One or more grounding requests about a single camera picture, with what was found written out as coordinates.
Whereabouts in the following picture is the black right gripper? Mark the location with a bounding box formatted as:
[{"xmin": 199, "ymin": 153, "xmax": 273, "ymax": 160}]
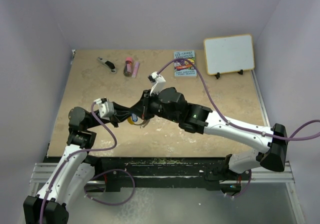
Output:
[{"xmin": 129, "ymin": 89, "xmax": 180, "ymax": 124}]

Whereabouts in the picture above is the blue key tag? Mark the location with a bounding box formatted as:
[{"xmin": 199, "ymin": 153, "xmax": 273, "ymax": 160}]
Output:
[{"xmin": 131, "ymin": 113, "xmax": 138, "ymax": 123}]

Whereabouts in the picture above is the metal keyring organizer with rings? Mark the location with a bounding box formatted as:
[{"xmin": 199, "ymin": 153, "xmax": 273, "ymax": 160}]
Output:
[{"xmin": 127, "ymin": 117, "xmax": 150, "ymax": 129}]

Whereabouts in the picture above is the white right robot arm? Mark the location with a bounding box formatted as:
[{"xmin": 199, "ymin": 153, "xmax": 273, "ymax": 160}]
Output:
[{"xmin": 130, "ymin": 87, "xmax": 288, "ymax": 180}]

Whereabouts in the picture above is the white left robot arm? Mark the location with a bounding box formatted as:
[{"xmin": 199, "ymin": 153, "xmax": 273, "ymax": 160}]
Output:
[{"xmin": 23, "ymin": 98, "xmax": 131, "ymax": 224}]

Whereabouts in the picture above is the pink capped bottle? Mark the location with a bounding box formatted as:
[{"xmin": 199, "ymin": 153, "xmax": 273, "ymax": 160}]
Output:
[{"xmin": 123, "ymin": 57, "xmax": 133, "ymax": 77}]

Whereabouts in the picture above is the pink highlighter marker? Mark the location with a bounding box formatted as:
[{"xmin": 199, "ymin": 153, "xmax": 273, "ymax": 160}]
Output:
[{"xmin": 131, "ymin": 61, "xmax": 140, "ymax": 78}]

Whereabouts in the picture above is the grey black stapler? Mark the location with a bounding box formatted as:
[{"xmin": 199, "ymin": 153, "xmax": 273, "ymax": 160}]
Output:
[{"xmin": 97, "ymin": 57, "xmax": 117, "ymax": 74}]

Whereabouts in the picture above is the treehouse paperback book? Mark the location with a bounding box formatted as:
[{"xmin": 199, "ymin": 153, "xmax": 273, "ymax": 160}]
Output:
[{"xmin": 173, "ymin": 50, "xmax": 197, "ymax": 78}]

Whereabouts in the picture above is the yellow framed whiteboard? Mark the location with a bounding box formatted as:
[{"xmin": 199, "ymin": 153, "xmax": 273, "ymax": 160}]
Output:
[{"xmin": 203, "ymin": 33, "xmax": 255, "ymax": 79}]

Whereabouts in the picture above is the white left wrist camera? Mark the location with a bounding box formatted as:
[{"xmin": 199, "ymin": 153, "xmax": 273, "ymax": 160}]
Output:
[{"xmin": 94, "ymin": 97, "xmax": 115, "ymax": 120}]

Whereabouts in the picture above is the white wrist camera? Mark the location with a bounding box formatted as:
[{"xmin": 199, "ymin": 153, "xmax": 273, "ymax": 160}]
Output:
[
  {"xmin": 94, "ymin": 97, "xmax": 115, "ymax": 120},
  {"xmin": 148, "ymin": 71, "xmax": 166, "ymax": 95}
]

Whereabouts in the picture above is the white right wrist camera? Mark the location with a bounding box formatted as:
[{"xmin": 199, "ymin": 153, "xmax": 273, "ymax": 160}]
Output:
[{"xmin": 148, "ymin": 71, "xmax": 166, "ymax": 95}]

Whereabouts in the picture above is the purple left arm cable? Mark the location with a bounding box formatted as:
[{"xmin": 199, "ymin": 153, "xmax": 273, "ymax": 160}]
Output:
[{"xmin": 39, "ymin": 101, "xmax": 136, "ymax": 224}]

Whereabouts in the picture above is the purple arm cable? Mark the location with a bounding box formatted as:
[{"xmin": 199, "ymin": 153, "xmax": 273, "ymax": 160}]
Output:
[
  {"xmin": 39, "ymin": 101, "xmax": 136, "ymax": 224},
  {"xmin": 157, "ymin": 58, "xmax": 320, "ymax": 201}
]

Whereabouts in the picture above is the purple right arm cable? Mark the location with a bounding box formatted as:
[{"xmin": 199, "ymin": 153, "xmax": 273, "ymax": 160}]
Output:
[{"xmin": 157, "ymin": 58, "xmax": 320, "ymax": 201}]

